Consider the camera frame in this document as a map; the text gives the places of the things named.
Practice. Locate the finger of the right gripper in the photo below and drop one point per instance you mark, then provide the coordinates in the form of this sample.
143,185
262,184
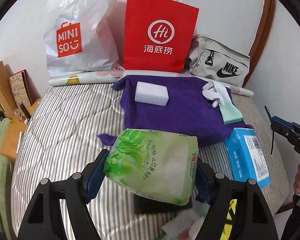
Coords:
280,126
273,133

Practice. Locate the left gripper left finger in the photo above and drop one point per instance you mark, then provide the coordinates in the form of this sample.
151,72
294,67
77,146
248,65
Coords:
43,217

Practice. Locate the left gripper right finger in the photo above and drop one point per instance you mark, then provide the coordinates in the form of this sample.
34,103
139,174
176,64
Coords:
240,204

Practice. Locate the yellow mesh pouch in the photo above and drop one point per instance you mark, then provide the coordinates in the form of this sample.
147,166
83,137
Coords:
229,220

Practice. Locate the white and green glove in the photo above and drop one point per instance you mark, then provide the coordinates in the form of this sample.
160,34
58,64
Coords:
218,94

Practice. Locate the white sponge block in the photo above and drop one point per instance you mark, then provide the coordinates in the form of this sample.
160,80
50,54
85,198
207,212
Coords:
151,94

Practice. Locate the white face mask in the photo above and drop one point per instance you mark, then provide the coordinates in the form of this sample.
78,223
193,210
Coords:
201,210

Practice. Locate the blue tissue pack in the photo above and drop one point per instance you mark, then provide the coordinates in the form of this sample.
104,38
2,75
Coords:
246,157

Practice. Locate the purple towel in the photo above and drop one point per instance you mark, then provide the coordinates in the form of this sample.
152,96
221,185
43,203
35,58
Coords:
187,111

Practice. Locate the grey Nike bag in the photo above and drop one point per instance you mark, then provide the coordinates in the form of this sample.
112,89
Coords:
211,59

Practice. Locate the striped mattress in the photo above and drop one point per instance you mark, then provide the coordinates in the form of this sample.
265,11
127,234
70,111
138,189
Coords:
61,139

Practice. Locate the wooden bedside shelf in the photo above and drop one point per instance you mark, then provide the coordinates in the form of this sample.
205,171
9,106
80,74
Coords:
10,141

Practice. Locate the wooden headboard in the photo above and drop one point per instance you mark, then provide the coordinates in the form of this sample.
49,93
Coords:
7,102

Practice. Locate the patterned notebook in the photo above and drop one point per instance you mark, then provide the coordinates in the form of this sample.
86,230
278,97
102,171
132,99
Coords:
20,89

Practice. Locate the red Haidilao paper bag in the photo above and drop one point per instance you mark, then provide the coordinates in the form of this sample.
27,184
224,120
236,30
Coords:
158,34

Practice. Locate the rolled patterned paper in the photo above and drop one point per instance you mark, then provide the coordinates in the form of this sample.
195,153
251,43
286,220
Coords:
112,76

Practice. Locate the white Miniso plastic bag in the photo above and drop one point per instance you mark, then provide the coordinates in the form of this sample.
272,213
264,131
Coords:
78,37

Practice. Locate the brown door frame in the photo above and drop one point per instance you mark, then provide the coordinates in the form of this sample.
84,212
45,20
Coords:
261,36

